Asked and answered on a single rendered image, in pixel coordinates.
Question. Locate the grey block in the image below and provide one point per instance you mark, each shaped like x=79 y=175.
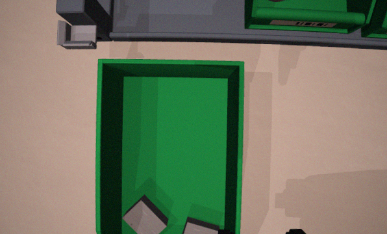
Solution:
x=145 y=218

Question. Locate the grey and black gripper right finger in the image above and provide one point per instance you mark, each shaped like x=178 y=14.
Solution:
x=295 y=231

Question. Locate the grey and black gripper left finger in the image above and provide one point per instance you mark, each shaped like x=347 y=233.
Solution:
x=224 y=231

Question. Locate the grey metal shelf rack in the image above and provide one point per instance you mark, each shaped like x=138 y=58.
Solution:
x=216 y=21

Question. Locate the green bin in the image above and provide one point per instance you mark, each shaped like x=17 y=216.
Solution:
x=377 y=27
x=344 y=14
x=171 y=130

